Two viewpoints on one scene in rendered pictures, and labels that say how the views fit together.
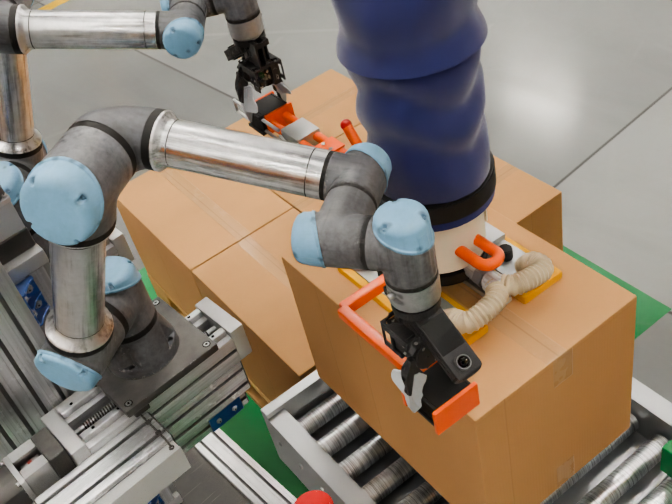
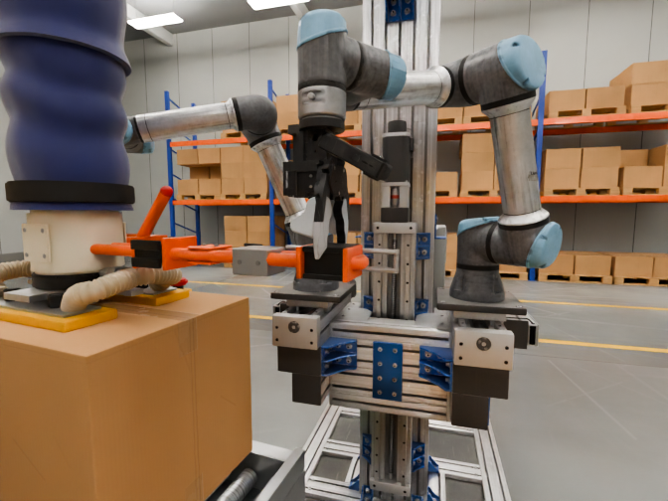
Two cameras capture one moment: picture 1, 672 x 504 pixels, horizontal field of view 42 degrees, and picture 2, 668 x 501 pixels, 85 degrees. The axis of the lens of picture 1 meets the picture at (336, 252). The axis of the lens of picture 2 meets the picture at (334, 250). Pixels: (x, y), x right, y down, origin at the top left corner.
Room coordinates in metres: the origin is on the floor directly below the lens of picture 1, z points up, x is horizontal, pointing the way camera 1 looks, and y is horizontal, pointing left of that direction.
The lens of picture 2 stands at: (2.20, -0.31, 1.28)
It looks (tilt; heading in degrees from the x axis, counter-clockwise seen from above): 6 degrees down; 138
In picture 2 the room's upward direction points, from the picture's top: straight up
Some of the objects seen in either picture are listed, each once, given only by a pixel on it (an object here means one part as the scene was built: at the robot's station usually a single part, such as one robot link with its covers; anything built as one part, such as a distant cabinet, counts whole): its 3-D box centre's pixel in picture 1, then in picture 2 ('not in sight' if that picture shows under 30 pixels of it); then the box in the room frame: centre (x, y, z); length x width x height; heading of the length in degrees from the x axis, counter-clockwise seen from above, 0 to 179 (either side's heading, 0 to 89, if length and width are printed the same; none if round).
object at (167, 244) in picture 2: not in sight; (165, 251); (1.46, -0.09, 1.21); 0.10 x 0.08 x 0.06; 117
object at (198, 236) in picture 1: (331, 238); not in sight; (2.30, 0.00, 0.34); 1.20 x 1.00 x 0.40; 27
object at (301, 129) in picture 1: (301, 136); (259, 259); (1.65, 0.01, 1.20); 0.07 x 0.07 x 0.04; 27
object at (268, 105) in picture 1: (271, 112); (330, 260); (1.77, 0.06, 1.21); 0.08 x 0.07 x 0.05; 27
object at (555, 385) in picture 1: (455, 341); (89, 389); (1.24, -0.20, 0.88); 0.60 x 0.40 x 0.40; 27
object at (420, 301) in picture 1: (411, 287); not in sight; (0.87, -0.09, 1.43); 0.08 x 0.08 x 0.05
